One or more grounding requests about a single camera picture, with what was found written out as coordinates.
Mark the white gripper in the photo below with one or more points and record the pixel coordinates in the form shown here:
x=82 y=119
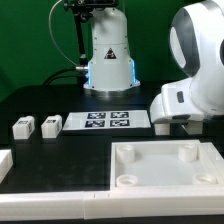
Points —
x=174 y=105

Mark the white front fence bar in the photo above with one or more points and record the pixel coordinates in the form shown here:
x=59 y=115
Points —
x=119 y=204

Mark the white square tabletop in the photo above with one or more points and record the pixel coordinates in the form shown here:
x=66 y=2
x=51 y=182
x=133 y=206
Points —
x=157 y=164

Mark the white left fence piece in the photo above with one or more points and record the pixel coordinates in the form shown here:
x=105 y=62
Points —
x=6 y=162

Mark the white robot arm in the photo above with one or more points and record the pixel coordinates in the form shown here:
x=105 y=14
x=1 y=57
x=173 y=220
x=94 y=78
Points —
x=196 y=41

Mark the white marker sheet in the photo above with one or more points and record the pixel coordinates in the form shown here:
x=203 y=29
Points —
x=107 y=120

